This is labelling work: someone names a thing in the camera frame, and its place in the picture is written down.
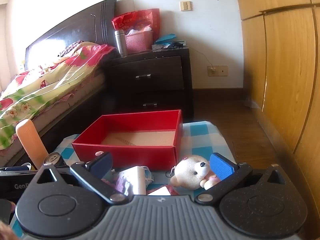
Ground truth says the pink knitted sock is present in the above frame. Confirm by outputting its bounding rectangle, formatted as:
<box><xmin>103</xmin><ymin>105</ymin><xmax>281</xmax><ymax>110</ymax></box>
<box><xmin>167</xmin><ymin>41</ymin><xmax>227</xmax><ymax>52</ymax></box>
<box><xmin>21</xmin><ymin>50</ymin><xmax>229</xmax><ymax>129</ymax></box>
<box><xmin>166</xmin><ymin>185</ymin><xmax>180</xmax><ymax>196</ymax></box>

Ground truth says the dark wooden nightstand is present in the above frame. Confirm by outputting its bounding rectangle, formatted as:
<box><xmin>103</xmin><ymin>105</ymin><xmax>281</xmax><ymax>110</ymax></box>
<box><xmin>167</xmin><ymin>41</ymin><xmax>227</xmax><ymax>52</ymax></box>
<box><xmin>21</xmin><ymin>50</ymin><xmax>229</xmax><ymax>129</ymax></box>
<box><xmin>104</xmin><ymin>47</ymin><xmax>194</xmax><ymax>123</ymax></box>

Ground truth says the teal folded paper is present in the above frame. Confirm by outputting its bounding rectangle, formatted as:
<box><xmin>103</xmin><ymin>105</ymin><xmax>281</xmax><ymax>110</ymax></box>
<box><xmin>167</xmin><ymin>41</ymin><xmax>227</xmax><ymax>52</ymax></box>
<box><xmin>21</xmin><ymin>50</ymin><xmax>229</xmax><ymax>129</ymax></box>
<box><xmin>154</xmin><ymin>33</ymin><xmax>177</xmax><ymax>46</ymax></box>

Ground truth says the clear plastic scrap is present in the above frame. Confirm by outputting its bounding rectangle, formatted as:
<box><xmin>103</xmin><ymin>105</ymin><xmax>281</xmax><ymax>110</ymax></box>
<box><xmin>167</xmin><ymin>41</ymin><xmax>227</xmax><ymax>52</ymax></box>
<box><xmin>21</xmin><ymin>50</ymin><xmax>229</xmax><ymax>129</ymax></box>
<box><xmin>244</xmin><ymin>97</ymin><xmax>261</xmax><ymax>109</ymax></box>

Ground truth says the thin power cable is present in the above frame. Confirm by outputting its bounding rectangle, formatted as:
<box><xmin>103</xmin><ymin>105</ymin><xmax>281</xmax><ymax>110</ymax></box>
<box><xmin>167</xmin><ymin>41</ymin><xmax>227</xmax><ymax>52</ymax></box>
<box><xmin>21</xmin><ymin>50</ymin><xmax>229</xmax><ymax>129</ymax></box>
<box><xmin>186</xmin><ymin>45</ymin><xmax>215</xmax><ymax>72</ymax></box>

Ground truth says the steel thermos bottle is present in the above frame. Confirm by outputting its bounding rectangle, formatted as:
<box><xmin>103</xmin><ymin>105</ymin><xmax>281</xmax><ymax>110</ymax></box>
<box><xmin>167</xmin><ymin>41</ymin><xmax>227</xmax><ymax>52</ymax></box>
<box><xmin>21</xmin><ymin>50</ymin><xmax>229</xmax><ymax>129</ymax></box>
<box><xmin>114</xmin><ymin>29</ymin><xmax>128</xmax><ymax>57</ymax></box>

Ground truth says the green drink can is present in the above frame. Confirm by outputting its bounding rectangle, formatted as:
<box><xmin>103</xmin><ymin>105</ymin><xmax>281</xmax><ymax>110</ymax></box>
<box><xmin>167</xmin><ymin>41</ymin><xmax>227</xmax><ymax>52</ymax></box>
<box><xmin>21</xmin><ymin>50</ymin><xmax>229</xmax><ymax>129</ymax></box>
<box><xmin>43</xmin><ymin>152</ymin><xmax>66</xmax><ymax>168</ymax></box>

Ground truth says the orange ribbed bottle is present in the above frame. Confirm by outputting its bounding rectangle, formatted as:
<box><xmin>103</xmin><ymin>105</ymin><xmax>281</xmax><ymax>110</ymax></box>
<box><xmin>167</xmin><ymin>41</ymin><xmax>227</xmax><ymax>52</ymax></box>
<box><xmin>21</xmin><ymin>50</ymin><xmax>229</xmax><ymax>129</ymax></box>
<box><xmin>15</xmin><ymin>119</ymin><xmax>49</xmax><ymax>170</ymax></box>

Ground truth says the grey striped blanket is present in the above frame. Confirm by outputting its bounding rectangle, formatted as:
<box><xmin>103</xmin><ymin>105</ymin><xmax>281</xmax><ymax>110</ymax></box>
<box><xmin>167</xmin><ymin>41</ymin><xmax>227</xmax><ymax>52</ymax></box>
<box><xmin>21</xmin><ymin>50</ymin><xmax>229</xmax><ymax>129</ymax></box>
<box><xmin>59</xmin><ymin>40</ymin><xmax>84</xmax><ymax>57</ymax></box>

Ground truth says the floral quilt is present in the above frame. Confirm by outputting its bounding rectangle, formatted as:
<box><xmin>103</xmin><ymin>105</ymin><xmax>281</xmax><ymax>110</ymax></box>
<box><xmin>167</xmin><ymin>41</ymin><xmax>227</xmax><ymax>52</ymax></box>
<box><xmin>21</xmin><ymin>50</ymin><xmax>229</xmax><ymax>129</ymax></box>
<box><xmin>0</xmin><ymin>41</ymin><xmax>117</xmax><ymax>150</ymax></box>

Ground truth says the red plastic bag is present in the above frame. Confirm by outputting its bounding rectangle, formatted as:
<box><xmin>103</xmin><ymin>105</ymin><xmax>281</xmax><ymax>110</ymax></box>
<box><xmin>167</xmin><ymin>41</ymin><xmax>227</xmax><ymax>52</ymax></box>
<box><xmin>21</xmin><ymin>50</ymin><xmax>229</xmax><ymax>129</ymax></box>
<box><xmin>111</xmin><ymin>8</ymin><xmax>160</xmax><ymax>46</ymax></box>

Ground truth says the pink plastic basket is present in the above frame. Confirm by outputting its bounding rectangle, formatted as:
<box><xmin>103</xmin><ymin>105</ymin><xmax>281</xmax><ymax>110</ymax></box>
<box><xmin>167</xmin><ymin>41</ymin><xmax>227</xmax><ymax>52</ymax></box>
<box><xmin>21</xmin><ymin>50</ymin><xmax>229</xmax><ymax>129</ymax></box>
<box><xmin>124</xmin><ymin>31</ymin><xmax>154</xmax><ymax>54</ymax></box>

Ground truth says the white plastic bag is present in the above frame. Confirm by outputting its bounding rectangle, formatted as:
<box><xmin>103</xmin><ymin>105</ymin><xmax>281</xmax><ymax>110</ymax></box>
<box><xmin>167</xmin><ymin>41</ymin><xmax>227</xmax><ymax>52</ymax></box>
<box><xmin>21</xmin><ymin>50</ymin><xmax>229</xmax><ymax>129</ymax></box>
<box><xmin>126</xmin><ymin>25</ymin><xmax>153</xmax><ymax>36</ymax></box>

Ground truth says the beige wall outlet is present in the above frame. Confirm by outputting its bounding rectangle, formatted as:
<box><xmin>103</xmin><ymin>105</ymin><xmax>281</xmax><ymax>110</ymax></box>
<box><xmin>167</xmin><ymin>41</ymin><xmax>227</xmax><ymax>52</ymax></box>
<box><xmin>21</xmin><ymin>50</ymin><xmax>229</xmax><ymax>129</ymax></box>
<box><xmin>207</xmin><ymin>66</ymin><xmax>228</xmax><ymax>77</ymax></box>

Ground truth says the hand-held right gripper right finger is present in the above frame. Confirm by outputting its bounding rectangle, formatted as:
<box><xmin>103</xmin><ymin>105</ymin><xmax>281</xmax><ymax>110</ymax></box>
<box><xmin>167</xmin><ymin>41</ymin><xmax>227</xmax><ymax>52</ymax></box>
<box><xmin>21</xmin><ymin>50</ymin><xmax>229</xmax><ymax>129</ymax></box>
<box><xmin>196</xmin><ymin>152</ymin><xmax>293</xmax><ymax>204</ymax></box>

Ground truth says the blue white checkered tablecloth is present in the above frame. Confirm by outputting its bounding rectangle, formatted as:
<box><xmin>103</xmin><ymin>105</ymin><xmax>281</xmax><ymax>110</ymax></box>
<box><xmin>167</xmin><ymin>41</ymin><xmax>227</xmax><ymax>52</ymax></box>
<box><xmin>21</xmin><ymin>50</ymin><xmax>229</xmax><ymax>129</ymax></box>
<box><xmin>54</xmin><ymin>121</ymin><xmax>238</xmax><ymax>198</ymax></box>

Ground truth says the red cardboard box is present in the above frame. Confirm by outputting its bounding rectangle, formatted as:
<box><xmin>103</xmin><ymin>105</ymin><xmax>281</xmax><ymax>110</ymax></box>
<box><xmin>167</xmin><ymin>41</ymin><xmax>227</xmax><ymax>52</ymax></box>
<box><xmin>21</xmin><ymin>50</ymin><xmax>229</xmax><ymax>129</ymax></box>
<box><xmin>72</xmin><ymin>109</ymin><xmax>184</xmax><ymax>171</ymax></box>

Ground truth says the person's left hand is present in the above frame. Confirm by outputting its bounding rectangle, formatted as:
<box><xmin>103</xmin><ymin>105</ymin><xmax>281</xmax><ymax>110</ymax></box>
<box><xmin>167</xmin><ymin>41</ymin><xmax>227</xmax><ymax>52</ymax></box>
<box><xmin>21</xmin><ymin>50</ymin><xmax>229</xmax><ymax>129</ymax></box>
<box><xmin>0</xmin><ymin>199</ymin><xmax>16</xmax><ymax>221</ymax></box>

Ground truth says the white teddy bear plush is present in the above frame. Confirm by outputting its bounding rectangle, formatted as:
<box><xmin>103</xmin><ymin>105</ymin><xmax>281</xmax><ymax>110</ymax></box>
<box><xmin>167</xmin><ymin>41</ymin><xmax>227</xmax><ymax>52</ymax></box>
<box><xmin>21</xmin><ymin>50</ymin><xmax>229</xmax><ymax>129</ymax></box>
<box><xmin>170</xmin><ymin>155</ymin><xmax>222</xmax><ymax>190</ymax></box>

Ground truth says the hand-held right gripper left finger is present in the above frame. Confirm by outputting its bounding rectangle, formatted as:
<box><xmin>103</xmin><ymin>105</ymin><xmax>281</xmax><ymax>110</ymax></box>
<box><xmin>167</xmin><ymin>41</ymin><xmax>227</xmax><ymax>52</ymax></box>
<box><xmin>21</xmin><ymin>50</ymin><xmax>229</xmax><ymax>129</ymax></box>
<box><xmin>32</xmin><ymin>152</ymin><xmax>129</xmax><ymax>205</ymax></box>

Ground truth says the wooden wardrobe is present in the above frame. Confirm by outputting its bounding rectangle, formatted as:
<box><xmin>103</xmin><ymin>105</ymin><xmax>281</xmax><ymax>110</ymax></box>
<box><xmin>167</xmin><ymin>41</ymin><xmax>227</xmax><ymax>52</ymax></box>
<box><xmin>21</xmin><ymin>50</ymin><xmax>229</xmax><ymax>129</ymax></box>
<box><xmin>232</xmin><ymin>0</ymin><xmax>320</xmax><ymax>205</ymax></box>

